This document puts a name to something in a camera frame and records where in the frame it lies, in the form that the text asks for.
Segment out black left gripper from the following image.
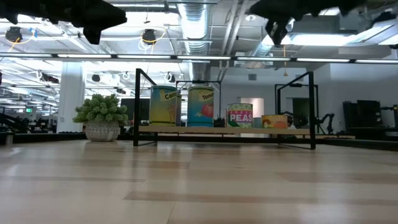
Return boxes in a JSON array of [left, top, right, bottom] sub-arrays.
[[43, 0, 127, 45]]

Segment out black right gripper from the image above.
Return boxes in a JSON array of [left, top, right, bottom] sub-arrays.
[[248, 0, 312, 46]]

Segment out short orange can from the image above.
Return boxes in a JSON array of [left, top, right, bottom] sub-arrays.
[[261, 114, 289, 129]]

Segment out green peas can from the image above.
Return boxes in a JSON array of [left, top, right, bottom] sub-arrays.
[[226, 103, 254, 129]]

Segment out yellow blue carrots can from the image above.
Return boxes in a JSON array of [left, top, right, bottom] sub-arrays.
[[149, 85, 178, 127]]

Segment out blue tomato can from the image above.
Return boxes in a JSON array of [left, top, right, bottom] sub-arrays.
[[187, 85, 215, 128]]

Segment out long ceiling light strip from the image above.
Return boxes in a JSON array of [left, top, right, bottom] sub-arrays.
[[0, 53, 398, 65]]

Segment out white pillar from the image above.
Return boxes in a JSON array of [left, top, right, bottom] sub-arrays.
[[57, 61, 86, 134]]

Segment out black background monitor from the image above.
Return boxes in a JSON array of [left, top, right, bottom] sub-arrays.
[[120, 98, 150, 126]]

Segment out green potted plant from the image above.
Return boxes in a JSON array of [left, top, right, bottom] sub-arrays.
[[72, 93, 129, 142]]

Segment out dark background monitors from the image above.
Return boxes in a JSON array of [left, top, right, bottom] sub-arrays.
[[343, 99, 384, 129]]

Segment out black ceiling device yellow cable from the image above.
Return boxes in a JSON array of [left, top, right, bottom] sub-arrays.
[[141, 29, 158, 45], [4, 26, 24, 44]]

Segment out ribbed silver air duct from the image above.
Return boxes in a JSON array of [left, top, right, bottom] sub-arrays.
[[176, 0, 213, 57]]

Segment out black frame wooden shelf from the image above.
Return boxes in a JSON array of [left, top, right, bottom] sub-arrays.
[[133, 68, 317, 151]]

